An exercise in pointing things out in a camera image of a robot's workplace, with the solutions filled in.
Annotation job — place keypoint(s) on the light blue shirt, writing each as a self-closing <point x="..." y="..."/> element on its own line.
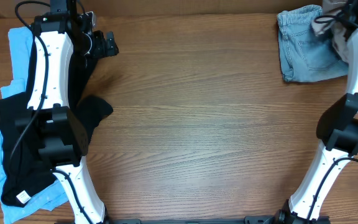
<point x="20" y="43"/>

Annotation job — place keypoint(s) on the beige khaki shorts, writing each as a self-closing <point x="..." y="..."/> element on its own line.
<point x="339" y="42"/>

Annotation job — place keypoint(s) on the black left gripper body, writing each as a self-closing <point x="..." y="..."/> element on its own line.
<point x="110" y="43"/>

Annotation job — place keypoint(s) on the light blue denim shorts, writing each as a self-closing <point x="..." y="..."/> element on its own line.
<point x="305" y="57"/>

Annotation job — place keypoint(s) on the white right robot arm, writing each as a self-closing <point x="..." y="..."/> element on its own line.
<point x="337" y="133"/>

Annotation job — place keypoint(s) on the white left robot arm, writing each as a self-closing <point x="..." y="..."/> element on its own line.
<point x="68" y="45"/>

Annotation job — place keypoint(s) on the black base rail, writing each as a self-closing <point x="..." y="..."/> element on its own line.
<point x="268" y="219"/>

